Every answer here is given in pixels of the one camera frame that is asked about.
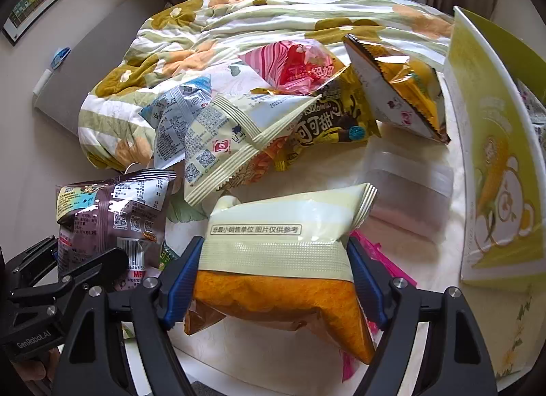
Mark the cream snack packet red logo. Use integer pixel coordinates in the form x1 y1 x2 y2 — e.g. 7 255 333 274
183 93 318 206

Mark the cream floral tablecloth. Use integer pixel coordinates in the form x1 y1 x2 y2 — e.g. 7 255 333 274
121 50 546 385

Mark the blue white small object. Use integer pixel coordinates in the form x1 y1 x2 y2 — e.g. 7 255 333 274
50 47 71 70

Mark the floral striped blanket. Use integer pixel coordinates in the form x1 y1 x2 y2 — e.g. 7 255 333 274
79 0 456 172

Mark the grey headboard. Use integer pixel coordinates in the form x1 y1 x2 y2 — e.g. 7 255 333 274
32 0 172 137

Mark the yellow black snack packet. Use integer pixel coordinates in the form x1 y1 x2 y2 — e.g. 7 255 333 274
252 65 382 173

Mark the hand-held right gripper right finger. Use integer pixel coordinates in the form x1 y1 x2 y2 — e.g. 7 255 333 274
345 236 500 396

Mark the cream orange snack packet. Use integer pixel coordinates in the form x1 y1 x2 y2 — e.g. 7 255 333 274
183 183 379 365

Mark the golden orange snack packet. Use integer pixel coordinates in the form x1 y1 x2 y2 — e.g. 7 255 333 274
343 33 453 145

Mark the bright pink packet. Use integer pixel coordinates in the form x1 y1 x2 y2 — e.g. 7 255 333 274
340 229 418 383

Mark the pink red snack packet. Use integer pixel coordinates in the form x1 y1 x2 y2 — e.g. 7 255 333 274
238 38 339 96

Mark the purple brown snack packet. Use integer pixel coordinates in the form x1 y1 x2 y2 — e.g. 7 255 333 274
55 168 177 292

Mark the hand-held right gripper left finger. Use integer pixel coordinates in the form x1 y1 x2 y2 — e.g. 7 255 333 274
53 236 205 396

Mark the white small box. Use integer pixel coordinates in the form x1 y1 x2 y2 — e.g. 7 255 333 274
33 70 54 97

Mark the blue white snack packet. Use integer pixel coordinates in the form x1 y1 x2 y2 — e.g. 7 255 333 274
140 74 214 172

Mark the person's left hand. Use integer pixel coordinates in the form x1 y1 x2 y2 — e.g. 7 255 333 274
19 347 62 384

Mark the green yellow cardboard box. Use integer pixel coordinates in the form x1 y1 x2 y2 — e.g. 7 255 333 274
443 6 546 293

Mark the orange patterned snack packet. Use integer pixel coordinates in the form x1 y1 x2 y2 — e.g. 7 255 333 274
219 138 278 192

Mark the translucent white packet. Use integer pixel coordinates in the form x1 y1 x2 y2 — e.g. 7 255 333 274
364 146 454 248

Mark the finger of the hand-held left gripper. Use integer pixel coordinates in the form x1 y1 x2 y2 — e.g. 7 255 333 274
11 248 129 316
6 236 59 291

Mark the green snack packet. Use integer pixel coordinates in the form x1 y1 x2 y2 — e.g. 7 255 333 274
159 239 181 271

